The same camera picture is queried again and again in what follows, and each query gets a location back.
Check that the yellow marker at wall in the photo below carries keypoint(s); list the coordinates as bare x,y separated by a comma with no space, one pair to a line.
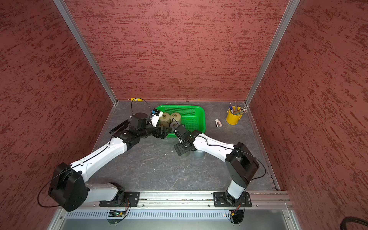
137,99

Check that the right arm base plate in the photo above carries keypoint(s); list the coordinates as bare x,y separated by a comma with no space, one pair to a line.
224,200

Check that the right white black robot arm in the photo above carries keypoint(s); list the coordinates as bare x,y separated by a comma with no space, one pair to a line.
241,164

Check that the green plastic basket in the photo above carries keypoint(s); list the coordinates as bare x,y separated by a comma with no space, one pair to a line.
192,116

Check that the olive tea canister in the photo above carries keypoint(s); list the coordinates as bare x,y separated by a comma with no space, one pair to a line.
164,124

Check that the green tea canister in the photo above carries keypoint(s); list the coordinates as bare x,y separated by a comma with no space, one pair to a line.
185,154

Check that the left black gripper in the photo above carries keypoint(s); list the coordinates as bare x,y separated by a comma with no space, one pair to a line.
163,134

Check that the beige tea canister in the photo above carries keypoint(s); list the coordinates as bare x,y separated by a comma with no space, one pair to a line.
175,117
165,118

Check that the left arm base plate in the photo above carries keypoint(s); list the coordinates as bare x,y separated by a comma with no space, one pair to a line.
122,199

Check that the black tongs tool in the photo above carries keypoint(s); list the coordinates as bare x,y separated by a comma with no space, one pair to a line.
122,126

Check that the grey-blue tea canister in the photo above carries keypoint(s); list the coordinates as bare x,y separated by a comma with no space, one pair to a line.
199,153

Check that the right aluminium frame post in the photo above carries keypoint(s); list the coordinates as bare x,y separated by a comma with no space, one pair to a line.
284,22

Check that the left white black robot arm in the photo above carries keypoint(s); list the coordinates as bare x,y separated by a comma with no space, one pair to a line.
69,186

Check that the aluminium frame post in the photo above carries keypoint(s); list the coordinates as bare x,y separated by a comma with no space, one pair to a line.
68,18
284,22

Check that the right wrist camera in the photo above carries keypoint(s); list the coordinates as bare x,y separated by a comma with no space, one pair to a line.
182,133

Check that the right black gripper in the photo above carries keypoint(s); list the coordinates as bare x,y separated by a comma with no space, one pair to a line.
179,149

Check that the left aluminium frame post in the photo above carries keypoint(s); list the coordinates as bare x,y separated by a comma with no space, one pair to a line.
68,18

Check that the yellow pen cup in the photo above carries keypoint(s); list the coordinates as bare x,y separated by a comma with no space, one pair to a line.
234,118

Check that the small white stapler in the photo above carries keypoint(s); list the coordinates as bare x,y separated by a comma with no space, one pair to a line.
218,123

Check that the grey tea canister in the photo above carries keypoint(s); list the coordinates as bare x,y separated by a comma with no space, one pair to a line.
174,125

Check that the aluminium front rail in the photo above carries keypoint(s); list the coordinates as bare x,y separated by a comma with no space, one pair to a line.
184,210

